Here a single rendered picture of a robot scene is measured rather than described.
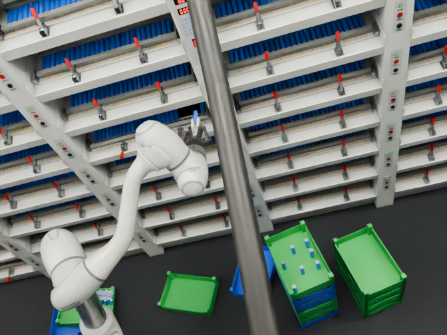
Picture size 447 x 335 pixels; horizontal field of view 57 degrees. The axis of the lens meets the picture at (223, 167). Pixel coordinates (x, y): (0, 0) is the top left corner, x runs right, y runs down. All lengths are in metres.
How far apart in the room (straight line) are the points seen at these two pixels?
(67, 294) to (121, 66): 0.82
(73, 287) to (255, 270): 1.17
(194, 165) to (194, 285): 1.24
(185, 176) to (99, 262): 0.41
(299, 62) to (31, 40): 0.96
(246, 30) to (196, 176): 0.55
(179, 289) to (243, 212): 2.13
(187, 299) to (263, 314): 2.10
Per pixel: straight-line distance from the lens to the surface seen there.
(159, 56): 1.55
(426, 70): 1.88
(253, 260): 0.36
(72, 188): 2.18
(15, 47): 1.60
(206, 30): 0.45
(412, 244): 2.44
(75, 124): 1.81
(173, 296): 2.49
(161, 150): 1.30
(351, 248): 2.14
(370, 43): 1.69
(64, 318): 2.65
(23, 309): 3.00
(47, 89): 1.71
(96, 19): 1.49
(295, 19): 1.52
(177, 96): 1.67
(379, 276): 2.08
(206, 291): 2.43
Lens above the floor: 2.16
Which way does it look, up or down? 49 degrees down
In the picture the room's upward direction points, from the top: 23 degrees counter-clockwise
